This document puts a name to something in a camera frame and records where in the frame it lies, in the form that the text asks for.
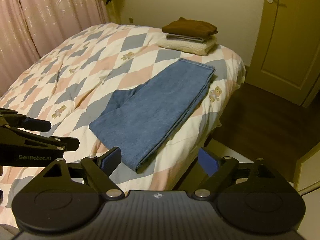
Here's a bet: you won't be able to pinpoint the diamond patchwork quilt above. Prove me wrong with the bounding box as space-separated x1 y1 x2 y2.
0 22 246 228

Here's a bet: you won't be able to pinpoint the folded brown garment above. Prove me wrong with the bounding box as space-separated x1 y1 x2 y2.
162 17 218 38

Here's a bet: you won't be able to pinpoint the folded cream fleece blanket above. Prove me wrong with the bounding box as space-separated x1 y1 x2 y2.
157 35 217 56

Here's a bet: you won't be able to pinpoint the pink patterned curtain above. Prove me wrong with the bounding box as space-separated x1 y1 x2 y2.
1 0 109 94

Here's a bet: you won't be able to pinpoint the blue denim jeans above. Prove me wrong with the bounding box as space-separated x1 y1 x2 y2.
89 59 216 171

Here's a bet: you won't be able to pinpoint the folded grey garment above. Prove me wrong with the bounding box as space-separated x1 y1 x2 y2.
165 34 213 43

